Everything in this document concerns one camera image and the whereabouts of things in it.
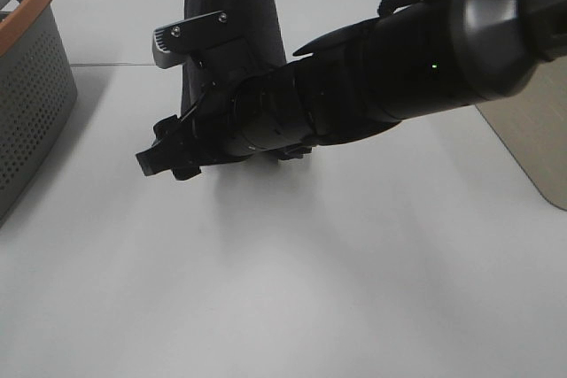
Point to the beige board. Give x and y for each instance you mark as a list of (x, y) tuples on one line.
[(531, 108)]

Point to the dark grey towel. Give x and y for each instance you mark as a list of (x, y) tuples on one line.
[(261, 31)]

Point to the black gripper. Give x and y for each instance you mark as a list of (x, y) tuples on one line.
[(205, 134)]

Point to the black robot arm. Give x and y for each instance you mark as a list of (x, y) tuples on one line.
[(241, 97)]

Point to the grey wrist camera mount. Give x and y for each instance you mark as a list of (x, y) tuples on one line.
[(174, 43)]

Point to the grey basket with orange rim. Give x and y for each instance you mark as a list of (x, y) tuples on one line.
[(38, 92)]

